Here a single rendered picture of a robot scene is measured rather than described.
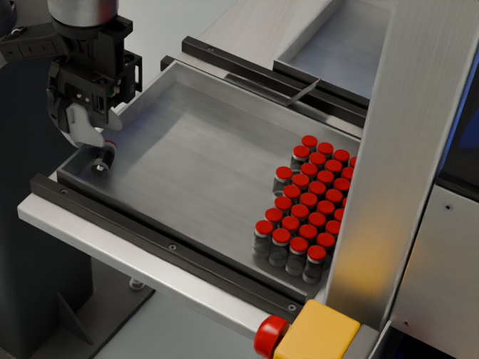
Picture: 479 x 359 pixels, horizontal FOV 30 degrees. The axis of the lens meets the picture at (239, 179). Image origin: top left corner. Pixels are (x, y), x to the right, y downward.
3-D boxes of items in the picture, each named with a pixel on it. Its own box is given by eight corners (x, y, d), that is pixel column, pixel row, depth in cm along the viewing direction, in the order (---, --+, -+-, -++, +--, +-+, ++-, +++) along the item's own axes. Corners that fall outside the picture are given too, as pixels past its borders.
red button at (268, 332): (302, 345, 83) (307, 321, 81) (282, 377, 81) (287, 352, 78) (267, 328, 85) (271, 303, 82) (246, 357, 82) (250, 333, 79)
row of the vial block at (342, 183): (363, 185, 112) (370, 159, 109) (298, 279, 101) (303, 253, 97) (348, 179, 113) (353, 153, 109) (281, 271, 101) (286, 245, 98)
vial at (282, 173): (291, 196, 110) (296, 169, 107) (284, 206, 108) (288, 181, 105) (276, 189, 111) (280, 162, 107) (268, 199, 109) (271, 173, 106)
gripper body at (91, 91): (105, 130, 99) (101, 45, 91) (45, 102, 102) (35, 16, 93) (144, 94, 104) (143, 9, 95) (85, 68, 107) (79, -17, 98)
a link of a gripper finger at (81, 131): (100, 177, 107) (96, 121, 100) (60, 158, 109) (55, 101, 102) (115, 162, 109) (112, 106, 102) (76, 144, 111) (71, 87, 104)
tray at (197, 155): (394, 177, 114) (400, 157, 111) (302, 315, 98) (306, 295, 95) (174, 79, 124) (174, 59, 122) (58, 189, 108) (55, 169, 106)
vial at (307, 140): (316, 164, 114) (321, 138, 111) (308, 174, 113) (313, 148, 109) (301, 157, 115) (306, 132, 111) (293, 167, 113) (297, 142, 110)
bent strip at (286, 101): (316, 111, 122) (322, 77, 118) (306, 123, 120) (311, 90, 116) (229, 73, 126) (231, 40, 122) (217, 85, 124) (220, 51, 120)
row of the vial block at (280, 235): (347, 178, 113) (353, 152, 109) (281, 271, 101) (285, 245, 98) (332, 172, 113) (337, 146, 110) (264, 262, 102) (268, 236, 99)
